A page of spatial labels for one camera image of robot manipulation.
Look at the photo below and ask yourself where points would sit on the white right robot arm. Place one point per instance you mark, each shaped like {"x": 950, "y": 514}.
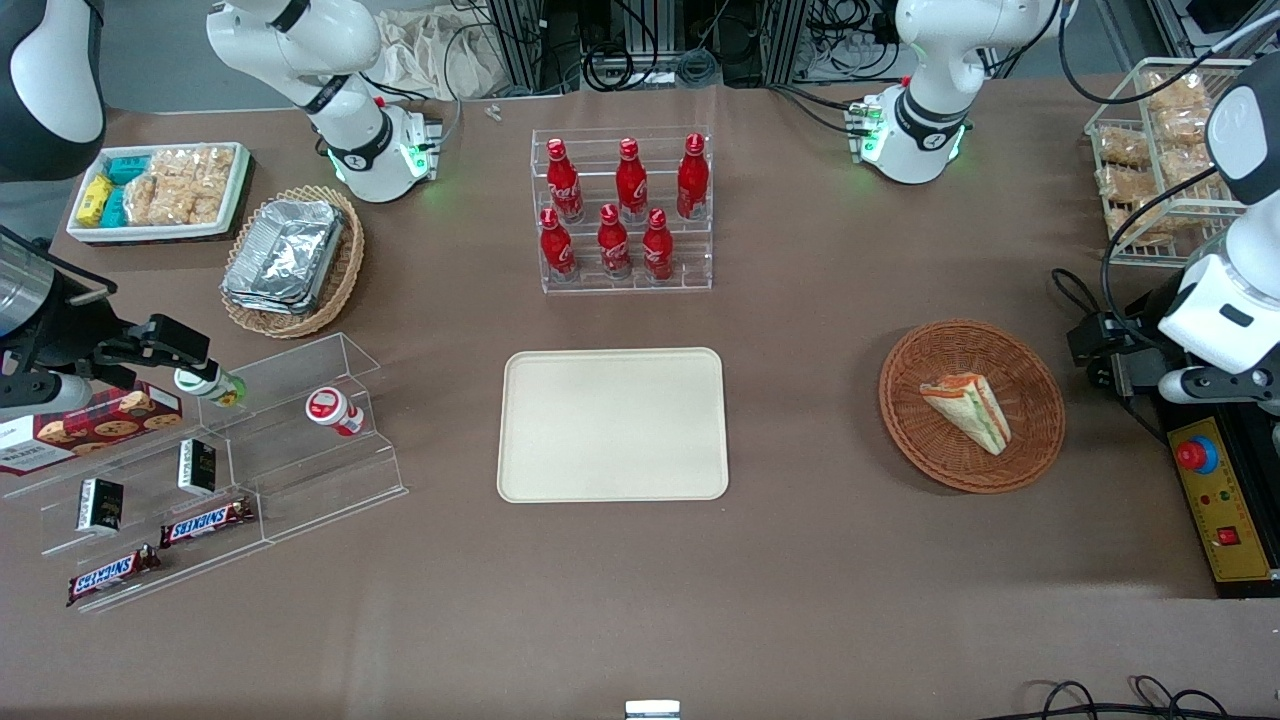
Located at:
{"x": 372, "y": 165}

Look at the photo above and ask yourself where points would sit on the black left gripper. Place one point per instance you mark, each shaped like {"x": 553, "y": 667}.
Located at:
{"x": 1141, "y": 326}

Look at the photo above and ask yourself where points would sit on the oval wicker basket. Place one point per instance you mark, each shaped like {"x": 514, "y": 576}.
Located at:
{"x": 335, "y": 285}

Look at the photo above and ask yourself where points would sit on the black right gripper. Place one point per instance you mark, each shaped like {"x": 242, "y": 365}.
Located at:
{"x": 68, "y": 322}

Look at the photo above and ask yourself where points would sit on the red emergency stop button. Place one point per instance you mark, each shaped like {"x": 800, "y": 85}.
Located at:
{"x": 1194, "y": 455}

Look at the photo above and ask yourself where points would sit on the wrapped triangle sandwich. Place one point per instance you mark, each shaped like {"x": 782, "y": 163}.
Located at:
{"x": 970, "y": 410}

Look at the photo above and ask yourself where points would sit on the green lidded yogurt cup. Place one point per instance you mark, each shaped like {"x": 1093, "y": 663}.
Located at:
{"x": 215, "y": 388}

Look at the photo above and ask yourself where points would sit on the yellow and black control box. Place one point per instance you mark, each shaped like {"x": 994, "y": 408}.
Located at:
{"x": 1235, "y": 500}

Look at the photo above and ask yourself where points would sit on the white rectangular snack tray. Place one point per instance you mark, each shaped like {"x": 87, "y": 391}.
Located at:
{"x": 90, "y": 232}

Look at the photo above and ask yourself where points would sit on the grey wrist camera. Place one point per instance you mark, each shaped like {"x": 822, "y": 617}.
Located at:
{"x": 1215, "y": 386}
{"x": 45, "y": 397}

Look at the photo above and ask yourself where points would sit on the clear acrylic stepped shelf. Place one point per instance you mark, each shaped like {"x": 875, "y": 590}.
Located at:
{"x": 300, "y": 470}

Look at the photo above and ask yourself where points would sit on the red lidded yogurt cup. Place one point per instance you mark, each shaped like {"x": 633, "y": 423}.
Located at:
{"x": 335, "y": 410}

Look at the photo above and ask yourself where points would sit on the clear acrylic bottle rack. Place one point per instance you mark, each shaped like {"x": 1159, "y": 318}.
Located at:
{"x": 690, "y": 255}

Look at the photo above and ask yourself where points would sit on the beige plastic tray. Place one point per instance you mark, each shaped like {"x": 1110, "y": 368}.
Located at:
{"x": 612, "y": 425}

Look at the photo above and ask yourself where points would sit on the red tartan cookie box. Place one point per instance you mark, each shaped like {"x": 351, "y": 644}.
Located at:
{"x": 95, "y": 425}

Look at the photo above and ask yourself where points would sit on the clear bag of crackers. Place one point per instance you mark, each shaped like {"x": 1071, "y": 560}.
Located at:
{"x": 190, "y": 165}
{"x": 210, "y": 203}
{"x": 160, "y": 202}

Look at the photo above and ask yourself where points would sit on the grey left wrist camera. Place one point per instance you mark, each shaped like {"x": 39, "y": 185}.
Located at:
{"x": 1215, "y": 386}

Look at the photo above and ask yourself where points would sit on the red cola bottle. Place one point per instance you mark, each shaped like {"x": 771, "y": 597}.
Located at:
{"x": 631, "y": 185}
{"x": 693, "y": 180}
{"x": 657, "y": 250}
{"x": 564, "y": 185}
{"x": 557, "y": 250}
{"x": 614, "y": 248}

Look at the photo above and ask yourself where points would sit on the beige cloth bag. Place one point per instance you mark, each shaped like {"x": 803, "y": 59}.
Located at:
{"x": 430, "y": 55}

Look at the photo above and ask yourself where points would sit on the small black box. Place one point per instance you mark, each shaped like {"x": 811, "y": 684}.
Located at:
{"x": 100, "y": 505}
{"x": 197, "y": 467}

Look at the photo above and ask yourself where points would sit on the round brown wicker basket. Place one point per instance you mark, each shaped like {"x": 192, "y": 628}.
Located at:
{"x": 930, "y": 440}

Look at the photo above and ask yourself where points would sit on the yellow snack packet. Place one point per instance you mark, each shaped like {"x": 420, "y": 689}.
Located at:
{"x": 95, "y": 200}

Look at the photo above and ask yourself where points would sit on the aluminium frame post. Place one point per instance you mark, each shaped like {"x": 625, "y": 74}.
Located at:
{"x": 785, "y": 40}
{"x": 515, "y": 45}

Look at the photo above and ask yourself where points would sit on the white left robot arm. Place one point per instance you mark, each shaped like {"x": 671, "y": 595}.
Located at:
{"x": 925, "y": 100}

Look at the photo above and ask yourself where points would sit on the stack of foil trays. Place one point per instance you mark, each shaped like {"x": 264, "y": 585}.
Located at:
{"x": 285, "y": 255}

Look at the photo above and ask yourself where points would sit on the bagged pastry snack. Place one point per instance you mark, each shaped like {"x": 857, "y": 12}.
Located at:
{"x": 1122, "y": 148}
{"x": 1140, "y": 225}
{"x": 1120, "y": 183}
{"x": 1182, "y": 165}
{"x": 1178, "y": 105}

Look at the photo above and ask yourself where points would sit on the snickers bar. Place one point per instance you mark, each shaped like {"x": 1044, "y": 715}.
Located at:
{"x": 112, "y": 575}
{"x": 205, "y": 522}

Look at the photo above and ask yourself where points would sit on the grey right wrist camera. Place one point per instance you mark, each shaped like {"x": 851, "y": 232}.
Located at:
{"x": 45, "y": 397}

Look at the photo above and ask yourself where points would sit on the teal snack packet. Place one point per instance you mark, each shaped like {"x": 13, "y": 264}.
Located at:
{"x": 114, "y": 208}
{"x": 128, "y": 169}

